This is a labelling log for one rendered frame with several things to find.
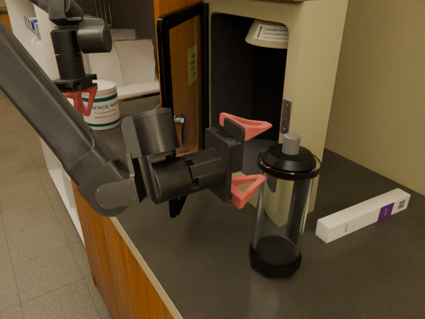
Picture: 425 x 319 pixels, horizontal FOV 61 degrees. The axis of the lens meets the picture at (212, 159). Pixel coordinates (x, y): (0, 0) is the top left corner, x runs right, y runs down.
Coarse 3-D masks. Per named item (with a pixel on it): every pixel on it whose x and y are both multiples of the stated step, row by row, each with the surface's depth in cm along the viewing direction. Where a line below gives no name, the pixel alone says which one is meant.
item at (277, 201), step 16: (272, 176) 58; (272, 192) 60; (288, 192) 59; (304, 192) 60; (272, 208) 62; (288, 208) 61; (304, 208) 62; (256, 224) 66; (272, 224) 63; (288, 224) 62; (304, 224) 65; (256, 240) 67; (272, 240) 64; (288, 240) 64; (272, 256) 65; (288, 256) 65
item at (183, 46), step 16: (160, 16) 57; (160, 32) 57; (176, 32) 65; (192, 32) 76; (160, 48) 58; (176, 48) 66; (192, 48) 77; (160, 64) 59; (176, 64) 67; (192, 64) 78; (160, 80) 61; (176, 80) 68; (192, 80) 80; (176, 96) 69; (192, 96) 81; (176, 112) 70; (192, 112) 82; (176, 128) 71; (192, 128) 84; (192, 144) 85
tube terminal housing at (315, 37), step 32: (224, 0) 77; (256, 0) 68; (320, 0) 61; (288, 32) 64; (320, 32) 64; (288, 64) 66; (320, 64) 67; (288, 96) 68; (320, 96) 71; (320, 128) 75; (320, 160) 80; (256, 192) 86
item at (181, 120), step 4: (176, 116) 69; (180, 116) 67; (184, 116) 68; (176, 120) 68; (180, 120) 67; (184, 120) 68; (180, 124) 68; (184, 124) 68; (180, 128) 68; (184, 128) 70; (180, 132) 69; (184, 132) 70; (180, 136) 70; (184, 136) 71; (180, 140) 70; (184, 140) 71
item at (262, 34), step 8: (256, 24) 75; (264, 24) 72; (272, 24) 71; (280, 24) 71; (248, 32) 78; (256, 32) 74; (264, 32) 72; (272, 32) 71; (280, 32) 71; (248, 40) 76; (256, 40) 74; (264, 40) 72; (272, 40) 71; (280, 40) 71; (280, 48) 71
